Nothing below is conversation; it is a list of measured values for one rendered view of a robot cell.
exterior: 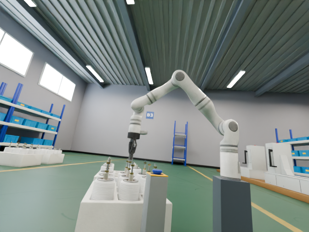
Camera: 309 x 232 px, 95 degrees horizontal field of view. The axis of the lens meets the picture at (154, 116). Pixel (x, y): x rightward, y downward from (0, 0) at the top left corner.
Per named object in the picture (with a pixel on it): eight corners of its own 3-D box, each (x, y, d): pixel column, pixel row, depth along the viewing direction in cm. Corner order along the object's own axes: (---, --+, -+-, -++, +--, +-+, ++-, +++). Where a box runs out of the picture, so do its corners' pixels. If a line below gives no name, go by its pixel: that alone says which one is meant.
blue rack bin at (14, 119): (-7, 121, 397) (-4, 113, 402) (8, 124, 433) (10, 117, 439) (8, 122, 390) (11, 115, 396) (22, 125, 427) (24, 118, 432)
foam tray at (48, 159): (62, 163, 293) (64, 153, 298) (47, 164, 256) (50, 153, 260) (44, 160, 296) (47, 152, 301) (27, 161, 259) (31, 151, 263)
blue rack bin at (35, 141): (19, 142, 466) (21, 136, 471) (30, 143, 502) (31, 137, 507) (32, 144, 459) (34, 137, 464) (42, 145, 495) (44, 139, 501)
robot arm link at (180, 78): (180, 65, 84) (210, 96, 82) (178, 71, 93) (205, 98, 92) (168, 76, 84) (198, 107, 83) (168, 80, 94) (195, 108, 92)
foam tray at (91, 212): (147, 211, 97) (151, 183, 101) (169, 250, 60) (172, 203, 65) (86, 212, 87) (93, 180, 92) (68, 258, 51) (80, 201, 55)
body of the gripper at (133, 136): (127, 131, 89) (124, 147, 87) (129, 130, 81) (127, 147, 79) (138, 133, 92) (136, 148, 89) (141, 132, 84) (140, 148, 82)
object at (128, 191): (111, 228, 60) (118, 182, 64) (116, 217, 69) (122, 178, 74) (134, 230, 60) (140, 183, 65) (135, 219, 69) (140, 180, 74)
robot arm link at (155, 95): (146, 94, 96) (145, 91, 87) (179, 72, 95) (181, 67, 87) (154, 105, 95) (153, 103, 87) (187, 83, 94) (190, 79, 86)
